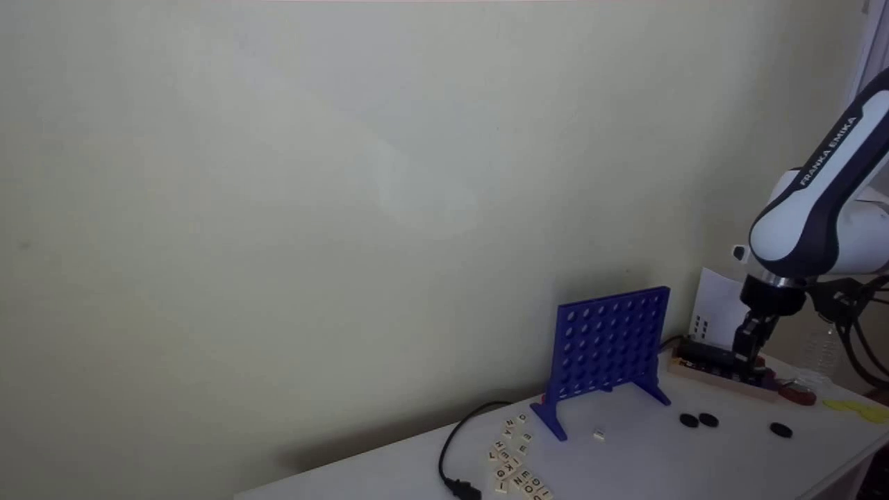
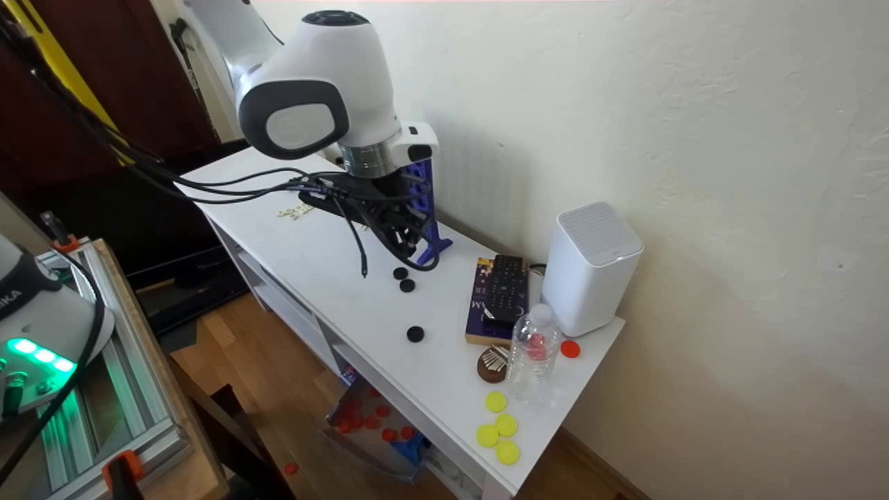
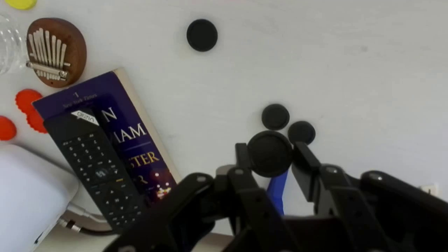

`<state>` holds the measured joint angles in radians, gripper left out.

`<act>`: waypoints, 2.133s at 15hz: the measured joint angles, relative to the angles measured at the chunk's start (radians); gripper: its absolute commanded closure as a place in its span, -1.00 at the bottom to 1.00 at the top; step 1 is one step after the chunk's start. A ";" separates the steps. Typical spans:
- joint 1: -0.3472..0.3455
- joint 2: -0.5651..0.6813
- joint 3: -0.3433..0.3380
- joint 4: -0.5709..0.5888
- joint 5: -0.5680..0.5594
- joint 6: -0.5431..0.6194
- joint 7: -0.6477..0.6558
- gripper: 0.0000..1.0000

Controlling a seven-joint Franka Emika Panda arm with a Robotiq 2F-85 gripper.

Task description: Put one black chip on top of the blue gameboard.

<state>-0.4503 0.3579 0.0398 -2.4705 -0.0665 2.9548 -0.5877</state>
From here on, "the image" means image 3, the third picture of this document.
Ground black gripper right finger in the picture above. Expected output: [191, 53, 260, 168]
[291, 140, 448, 252]

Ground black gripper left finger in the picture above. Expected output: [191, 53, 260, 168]
[103, 141, 299, 252]

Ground black game chip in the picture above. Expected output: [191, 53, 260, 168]
[245, 130, 295, 179]
[285, 119, 317, 146]
[260, 102, 291, 132]
[184, 18, 219, 53]

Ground red game chip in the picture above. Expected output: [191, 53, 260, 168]
[0, 115, 18, 143]
[25, 111, 49, 136]
[14, 88, 44, 116]

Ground yellow game chip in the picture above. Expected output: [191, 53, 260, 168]
[2, 0, 39, 11]

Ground dark patterned small box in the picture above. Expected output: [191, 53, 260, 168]
[32, 69, 180, 204]

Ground black remote control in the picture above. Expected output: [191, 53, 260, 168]
[42, 108, 151, 235]

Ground white plastic bin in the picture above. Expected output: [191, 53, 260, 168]
[0, 139, 81, 252]

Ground brown round jar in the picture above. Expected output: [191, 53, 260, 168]
[25, 17, 88, 90]

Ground clear plastic cup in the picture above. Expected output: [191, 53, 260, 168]
[0, 11, 29, 78]

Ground thin black cord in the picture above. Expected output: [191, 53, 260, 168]
[57, 216, 117, 237]

